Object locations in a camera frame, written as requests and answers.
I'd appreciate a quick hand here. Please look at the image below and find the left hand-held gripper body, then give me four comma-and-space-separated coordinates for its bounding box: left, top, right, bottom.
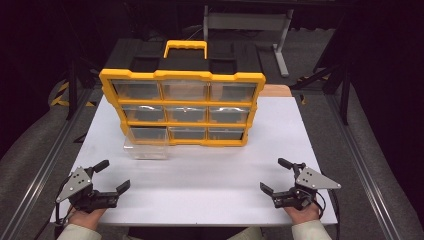
55, 166, 120, 215

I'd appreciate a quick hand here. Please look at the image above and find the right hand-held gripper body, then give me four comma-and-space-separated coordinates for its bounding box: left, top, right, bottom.
272, 162, 342, 212

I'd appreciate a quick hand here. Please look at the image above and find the clear plastic drawer pulled out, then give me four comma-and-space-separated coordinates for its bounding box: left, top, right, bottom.
123, 127, 170, 161

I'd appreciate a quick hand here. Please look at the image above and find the yellow black drawer organizer cabinet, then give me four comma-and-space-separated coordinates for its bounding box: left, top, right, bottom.
98, 39, 267, 148

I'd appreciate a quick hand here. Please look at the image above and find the person's left hand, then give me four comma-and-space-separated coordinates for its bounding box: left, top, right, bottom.
68, 206, 108, 232

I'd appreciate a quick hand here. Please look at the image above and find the person's right hand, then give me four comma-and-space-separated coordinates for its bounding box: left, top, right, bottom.
283, 201, 322, 226

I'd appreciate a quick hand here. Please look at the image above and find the wooden board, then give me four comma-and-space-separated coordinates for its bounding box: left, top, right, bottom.
259, 83, 294, 98

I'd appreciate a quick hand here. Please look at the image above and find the yellow black floor tape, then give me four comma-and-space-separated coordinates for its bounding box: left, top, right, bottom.
49, 81, 97, 109

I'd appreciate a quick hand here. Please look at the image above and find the black tripod stand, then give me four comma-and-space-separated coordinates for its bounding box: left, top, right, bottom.
289, 61, 352, 127
65, 59, 98, 122

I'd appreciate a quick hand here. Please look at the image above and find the set of clear cabinet drawers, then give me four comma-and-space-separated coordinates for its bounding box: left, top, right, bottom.
111, 79, 258, 141

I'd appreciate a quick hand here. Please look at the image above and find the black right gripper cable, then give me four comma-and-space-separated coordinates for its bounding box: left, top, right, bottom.
312, 189, 342, 232

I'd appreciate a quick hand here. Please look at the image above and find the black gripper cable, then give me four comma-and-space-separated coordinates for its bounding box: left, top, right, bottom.
54, 201, 73, 228
312, 189, 342, 232

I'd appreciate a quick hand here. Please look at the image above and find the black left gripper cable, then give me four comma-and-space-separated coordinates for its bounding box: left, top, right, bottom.
54, 201, 73, 228

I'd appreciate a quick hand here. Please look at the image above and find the aluminium floor rail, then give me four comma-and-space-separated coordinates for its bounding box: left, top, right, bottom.
0, 87, 95, 240
324, 94, 407, 240

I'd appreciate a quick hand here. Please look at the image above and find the grey metal table frame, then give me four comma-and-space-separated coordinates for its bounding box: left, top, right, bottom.
202, 4, 295, 79

